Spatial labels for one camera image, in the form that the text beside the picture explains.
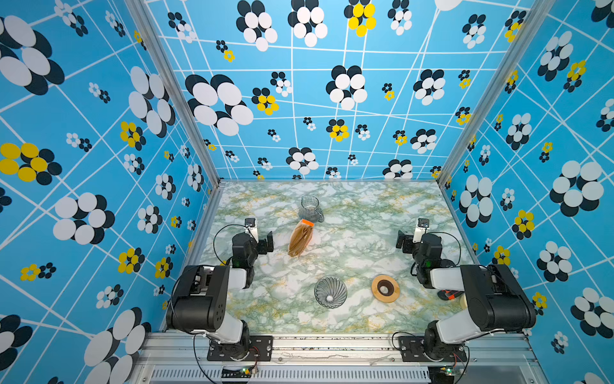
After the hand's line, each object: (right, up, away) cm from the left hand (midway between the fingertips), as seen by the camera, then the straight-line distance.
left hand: (260, 231), depth 94 cm
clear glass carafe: (+20, +8, +5) cm, 22 cm away
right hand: (+62, 0, 0) cm, 62 cm away
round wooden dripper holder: (+47, -20, -9) cm, 52 cm away
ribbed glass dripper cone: (+27, -20, -11) cm, 36 cm away
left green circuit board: (-2, -40, -23) cm, 46 cm away
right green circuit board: (+62, -39, -23) cm, 76 cm away
